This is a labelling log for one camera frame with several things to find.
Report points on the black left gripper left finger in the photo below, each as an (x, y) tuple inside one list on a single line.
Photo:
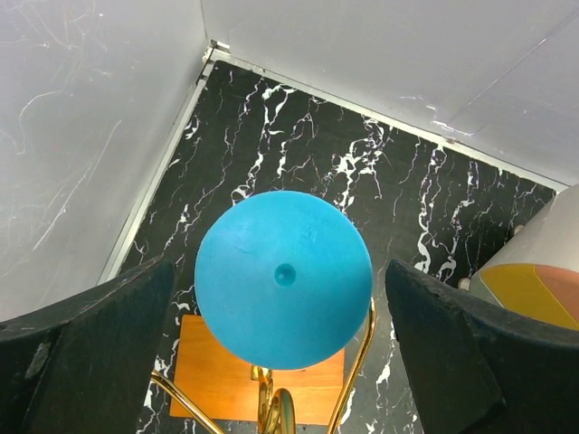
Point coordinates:
[(83, 365)]

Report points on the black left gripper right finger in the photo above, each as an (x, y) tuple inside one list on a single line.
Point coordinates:
[(474, 367)]

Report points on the blue wine glass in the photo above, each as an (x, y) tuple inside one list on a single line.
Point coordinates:
[(283, 280)]

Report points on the round three-drawer cabinet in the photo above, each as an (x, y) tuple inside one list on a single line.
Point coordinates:
[(536, 273)]

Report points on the gold wire glass rack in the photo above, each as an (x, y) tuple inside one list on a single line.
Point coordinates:
[(211, 384)]

